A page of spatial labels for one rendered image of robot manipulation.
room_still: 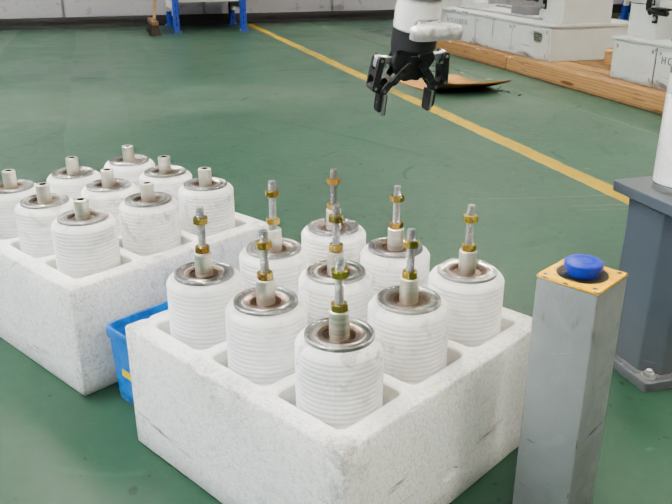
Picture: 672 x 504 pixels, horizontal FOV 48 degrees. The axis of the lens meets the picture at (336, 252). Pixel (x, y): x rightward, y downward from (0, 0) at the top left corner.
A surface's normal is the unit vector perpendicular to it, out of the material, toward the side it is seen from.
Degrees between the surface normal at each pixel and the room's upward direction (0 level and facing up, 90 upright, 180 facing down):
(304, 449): 90
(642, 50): 90
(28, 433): 0
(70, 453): 0
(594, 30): 90
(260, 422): 90
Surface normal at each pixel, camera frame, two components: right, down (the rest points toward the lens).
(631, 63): -0.96, 0.11
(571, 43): 0.29, 0.36
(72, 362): -0.68, 0.28
